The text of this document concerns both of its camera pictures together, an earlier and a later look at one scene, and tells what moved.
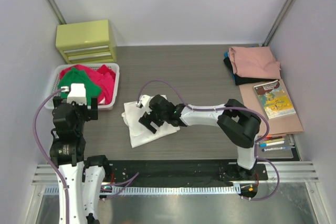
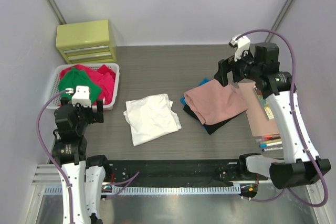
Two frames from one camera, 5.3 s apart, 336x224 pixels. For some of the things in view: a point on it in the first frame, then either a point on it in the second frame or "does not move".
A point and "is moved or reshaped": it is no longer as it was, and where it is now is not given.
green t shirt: x=75 y=76 does not move
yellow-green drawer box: x=92 y=42 does not move
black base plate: x=180 y=172 does not move
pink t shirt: x=255 y=61 is moved or reshaped
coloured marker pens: x=269 y=137 does not move
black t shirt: x=239 y=80 is moved or reshaped
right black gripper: x=151 y=118 to x=226 y=69
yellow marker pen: x=273 y=140 does not move
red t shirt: x=103 y=76 does not move
